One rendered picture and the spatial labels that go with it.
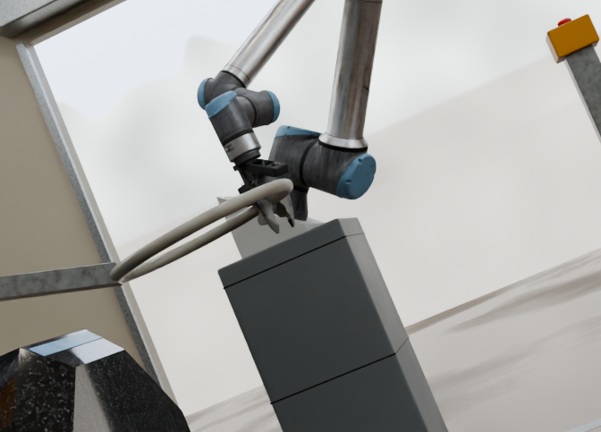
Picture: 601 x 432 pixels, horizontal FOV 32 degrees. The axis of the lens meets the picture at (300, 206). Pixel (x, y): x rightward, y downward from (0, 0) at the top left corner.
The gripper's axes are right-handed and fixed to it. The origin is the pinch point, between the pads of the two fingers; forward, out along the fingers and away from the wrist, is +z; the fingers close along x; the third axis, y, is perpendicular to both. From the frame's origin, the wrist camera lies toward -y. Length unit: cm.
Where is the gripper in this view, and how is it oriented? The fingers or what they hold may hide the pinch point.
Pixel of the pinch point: (284, 224)
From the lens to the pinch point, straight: 266.0
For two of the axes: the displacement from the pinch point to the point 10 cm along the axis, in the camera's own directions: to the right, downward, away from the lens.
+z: 4.4, 9.0, -0.9
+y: -5.2, 3.3, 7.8
